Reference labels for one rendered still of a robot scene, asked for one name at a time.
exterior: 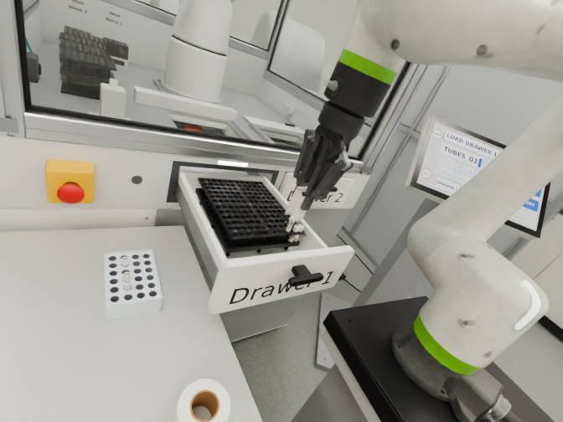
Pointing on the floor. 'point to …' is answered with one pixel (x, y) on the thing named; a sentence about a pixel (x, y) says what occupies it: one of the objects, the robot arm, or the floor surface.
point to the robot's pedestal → (337, 394)
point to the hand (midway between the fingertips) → (299, 203)
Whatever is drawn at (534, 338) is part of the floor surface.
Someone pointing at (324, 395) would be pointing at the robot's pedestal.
